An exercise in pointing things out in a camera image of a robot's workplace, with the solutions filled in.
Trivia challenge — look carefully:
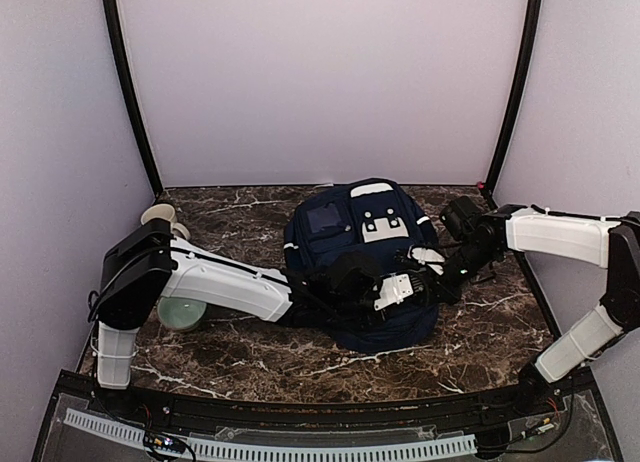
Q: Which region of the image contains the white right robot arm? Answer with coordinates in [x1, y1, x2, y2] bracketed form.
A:
[408, 197, 639, 416]

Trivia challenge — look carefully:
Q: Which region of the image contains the black frame post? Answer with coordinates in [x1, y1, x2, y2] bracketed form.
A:
[102, 0, 164, 198]
[484, 0, 542, 195]

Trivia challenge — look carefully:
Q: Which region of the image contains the navy blue student backpack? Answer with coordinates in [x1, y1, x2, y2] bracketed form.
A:
[283, 178, 439, 354]

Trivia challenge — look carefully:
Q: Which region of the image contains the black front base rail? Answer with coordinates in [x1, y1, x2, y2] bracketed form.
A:
[49, 366, 596, 436]

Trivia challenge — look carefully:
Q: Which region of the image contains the black left frame post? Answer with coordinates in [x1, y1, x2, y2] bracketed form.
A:
[102, 0, 164, 198]

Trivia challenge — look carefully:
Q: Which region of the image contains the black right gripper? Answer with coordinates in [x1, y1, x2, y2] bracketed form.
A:
[418, 240, 499, 306]

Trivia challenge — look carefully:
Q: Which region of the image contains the white slotted cable duct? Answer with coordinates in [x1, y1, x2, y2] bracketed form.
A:
[63, 408, 477, 461]

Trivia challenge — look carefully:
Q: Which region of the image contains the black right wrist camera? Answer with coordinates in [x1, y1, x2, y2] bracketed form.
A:
[395, 246, 445, 276]

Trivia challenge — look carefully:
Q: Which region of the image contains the cream patterned ceramic mug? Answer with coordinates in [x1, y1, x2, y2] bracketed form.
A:
[140, 203, 191, 241]

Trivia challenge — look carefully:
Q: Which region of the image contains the light green ceramic bowl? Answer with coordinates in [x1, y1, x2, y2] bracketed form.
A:
[157, 298, 207, 331]

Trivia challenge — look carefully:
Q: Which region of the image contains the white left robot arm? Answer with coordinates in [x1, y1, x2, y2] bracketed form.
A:
[88, 219, 366, 418]

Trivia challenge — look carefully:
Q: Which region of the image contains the black right frame post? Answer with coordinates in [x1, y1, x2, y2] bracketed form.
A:
[484, 0, 542, 195]

